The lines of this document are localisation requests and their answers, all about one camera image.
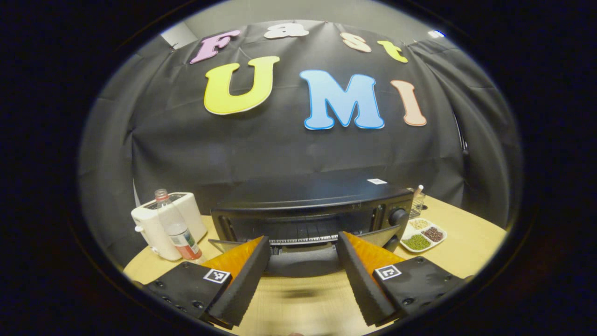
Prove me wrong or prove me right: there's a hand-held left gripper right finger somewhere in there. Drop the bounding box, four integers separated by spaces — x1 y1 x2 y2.
336 231 465 327

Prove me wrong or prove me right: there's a black electric oven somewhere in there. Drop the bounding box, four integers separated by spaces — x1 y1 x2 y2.
210 173 415 279

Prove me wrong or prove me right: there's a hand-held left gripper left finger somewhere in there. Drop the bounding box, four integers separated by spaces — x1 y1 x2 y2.
140 236 272 328

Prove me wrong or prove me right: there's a wire mesh basket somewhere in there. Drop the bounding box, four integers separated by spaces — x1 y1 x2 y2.
408 185 426 220

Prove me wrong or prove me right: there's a green beans pile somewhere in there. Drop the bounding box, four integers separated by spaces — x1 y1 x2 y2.
402 234 432 251

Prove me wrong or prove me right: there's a clear plastic water bottle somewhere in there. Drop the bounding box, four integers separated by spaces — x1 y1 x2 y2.
154 189 206 264

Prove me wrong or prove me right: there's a white divided dish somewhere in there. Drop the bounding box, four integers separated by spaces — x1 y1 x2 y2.
400 218 447 254

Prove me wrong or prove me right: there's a white toaster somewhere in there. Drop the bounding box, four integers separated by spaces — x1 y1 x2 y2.
131 192 208 262

